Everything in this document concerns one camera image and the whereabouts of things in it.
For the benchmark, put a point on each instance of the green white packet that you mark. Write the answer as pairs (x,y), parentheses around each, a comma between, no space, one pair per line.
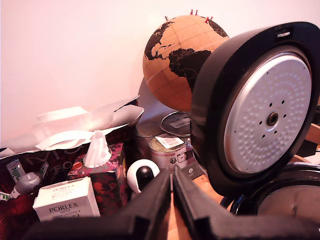
(15,171)

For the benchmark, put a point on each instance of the silver metal can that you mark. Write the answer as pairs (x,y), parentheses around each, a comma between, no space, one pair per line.
(144,133)

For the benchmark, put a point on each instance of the dark red shopping bag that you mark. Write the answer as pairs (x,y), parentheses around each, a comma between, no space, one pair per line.
(15,215)

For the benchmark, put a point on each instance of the clear plastic container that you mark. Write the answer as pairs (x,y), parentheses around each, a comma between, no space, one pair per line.
(65,120)

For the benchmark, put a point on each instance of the round metal rimmed lid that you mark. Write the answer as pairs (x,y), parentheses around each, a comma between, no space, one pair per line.
(175,122)

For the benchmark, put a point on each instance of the wooden board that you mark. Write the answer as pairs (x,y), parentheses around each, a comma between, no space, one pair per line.
(313,133)

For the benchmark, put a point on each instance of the white Porlex cardboard box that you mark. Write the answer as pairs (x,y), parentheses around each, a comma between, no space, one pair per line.
(67,200)

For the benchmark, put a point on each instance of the cork globe with black continents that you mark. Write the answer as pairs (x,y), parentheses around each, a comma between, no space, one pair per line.
(175,85)

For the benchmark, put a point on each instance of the black rice cooker lid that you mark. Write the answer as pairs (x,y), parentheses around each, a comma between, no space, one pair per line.
(215,100)

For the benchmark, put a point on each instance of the white round security camera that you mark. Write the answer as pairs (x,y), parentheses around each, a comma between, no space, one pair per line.
(140,175)

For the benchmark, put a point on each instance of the grey plastic bottle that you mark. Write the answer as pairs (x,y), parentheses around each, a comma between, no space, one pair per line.
(26,183)

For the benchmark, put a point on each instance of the white paper tissue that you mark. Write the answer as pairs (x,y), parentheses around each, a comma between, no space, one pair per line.
(97,150)

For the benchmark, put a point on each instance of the labelled metal tin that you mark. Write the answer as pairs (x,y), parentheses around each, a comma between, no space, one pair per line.
(162,155)

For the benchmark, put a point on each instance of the small black box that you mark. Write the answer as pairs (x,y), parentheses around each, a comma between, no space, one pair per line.
(191,171)

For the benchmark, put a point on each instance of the floral dark red tissue box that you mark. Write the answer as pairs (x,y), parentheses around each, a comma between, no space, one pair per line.
(110,182)

